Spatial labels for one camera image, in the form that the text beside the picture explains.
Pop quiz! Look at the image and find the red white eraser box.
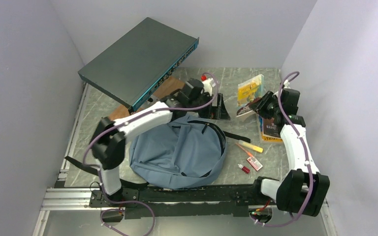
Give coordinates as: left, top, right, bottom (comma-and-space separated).
247, 157, 263, 172

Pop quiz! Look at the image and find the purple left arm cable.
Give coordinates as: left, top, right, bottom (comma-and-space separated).
82, 72, 220, 236

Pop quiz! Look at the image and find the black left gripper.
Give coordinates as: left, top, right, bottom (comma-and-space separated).
188, 93, 230, 120

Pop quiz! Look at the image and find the wooden board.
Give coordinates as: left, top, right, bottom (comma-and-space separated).
108, 76, 185, 120

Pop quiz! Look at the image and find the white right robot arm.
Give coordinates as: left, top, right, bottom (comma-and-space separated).
248, 88, 330, 217

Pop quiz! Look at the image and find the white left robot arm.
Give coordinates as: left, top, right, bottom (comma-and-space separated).
90, 74, 227, 207

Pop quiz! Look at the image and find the aluminium frame rail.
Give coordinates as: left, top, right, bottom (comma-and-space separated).
32, 185, 338, 236

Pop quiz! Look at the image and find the yellow bottom book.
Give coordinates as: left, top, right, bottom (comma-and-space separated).
258, 116, 283, 144

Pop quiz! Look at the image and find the yellow cover book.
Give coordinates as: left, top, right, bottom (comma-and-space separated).
236, 74, 264, 121

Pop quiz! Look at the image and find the yellow highlighter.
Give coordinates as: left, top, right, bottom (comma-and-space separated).
238, 140, 263, 153

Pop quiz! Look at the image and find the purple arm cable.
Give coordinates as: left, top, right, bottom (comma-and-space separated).
82, 72, 220, 236
249, 71, 315, 228

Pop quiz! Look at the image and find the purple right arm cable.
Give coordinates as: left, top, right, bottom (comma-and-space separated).
249, 71, 315, 228

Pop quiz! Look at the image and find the grey network switch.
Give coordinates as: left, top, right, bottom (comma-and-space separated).
78, 17, 199, 113

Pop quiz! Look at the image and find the blue backpack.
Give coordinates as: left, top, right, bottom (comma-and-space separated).
64, 114, 252, 190

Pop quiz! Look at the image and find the dark cover book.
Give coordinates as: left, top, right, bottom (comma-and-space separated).
261, 118, 281, 139

